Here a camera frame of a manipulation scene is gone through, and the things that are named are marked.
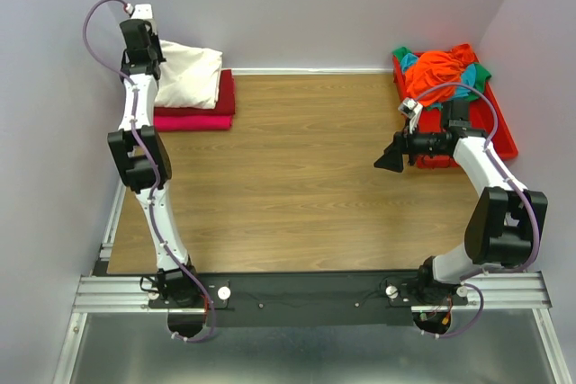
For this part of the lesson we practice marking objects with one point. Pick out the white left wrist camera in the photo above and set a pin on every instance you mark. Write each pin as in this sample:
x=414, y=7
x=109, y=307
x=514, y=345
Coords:
x=139, y=11

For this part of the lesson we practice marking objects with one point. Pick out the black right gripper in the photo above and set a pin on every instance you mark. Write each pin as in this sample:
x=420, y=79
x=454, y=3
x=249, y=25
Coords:
x=391, y=159

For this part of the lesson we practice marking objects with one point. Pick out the green t-shirt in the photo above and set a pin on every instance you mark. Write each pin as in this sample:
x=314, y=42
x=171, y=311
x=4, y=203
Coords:
x=418, y=73

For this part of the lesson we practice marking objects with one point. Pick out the orange t-shirt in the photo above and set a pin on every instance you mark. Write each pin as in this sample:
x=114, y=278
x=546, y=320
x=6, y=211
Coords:
x=434, y=76

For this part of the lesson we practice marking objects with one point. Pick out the white t-shirt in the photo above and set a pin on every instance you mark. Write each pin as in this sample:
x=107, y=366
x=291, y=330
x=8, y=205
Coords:
x=190, y=77

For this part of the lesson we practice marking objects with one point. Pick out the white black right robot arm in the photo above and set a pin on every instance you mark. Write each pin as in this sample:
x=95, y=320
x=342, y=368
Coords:
x=504, y=232

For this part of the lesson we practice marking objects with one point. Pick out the pink folded t-shirt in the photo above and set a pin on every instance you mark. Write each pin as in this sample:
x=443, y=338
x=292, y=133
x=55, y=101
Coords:
x=193, y=123

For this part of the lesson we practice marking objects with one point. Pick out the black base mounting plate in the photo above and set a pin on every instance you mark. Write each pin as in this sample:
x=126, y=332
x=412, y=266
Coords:
x=373, y=314

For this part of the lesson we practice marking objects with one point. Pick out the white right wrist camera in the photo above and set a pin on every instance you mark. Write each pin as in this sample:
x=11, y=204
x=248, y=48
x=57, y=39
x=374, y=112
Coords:
x=411, y=110

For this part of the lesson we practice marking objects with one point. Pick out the aluminium left side rail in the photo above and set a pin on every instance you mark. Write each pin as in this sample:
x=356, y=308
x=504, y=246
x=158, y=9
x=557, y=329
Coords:
x=126, y=248

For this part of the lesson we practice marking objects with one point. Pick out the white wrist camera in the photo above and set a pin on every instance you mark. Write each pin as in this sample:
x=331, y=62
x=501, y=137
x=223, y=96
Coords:
x=411, y=110
x=139, y=11

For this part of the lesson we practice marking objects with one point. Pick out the teal t-shirt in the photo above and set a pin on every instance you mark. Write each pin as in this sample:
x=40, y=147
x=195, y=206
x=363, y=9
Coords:
x=468, y=78

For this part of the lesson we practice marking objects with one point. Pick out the dark red folded t-shirt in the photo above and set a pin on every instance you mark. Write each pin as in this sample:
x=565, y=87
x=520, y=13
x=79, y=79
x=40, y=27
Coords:
x=225, y=106

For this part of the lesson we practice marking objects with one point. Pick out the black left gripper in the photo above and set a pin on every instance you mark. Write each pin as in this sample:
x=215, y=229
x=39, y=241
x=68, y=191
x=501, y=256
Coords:
x=152, y=38

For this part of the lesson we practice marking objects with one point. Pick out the aluminium frame rail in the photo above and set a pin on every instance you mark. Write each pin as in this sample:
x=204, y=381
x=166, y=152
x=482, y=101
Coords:
x=125, y=294

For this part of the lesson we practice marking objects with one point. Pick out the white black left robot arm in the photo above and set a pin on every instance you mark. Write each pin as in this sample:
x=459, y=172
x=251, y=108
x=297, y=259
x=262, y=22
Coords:
x=144, y=165

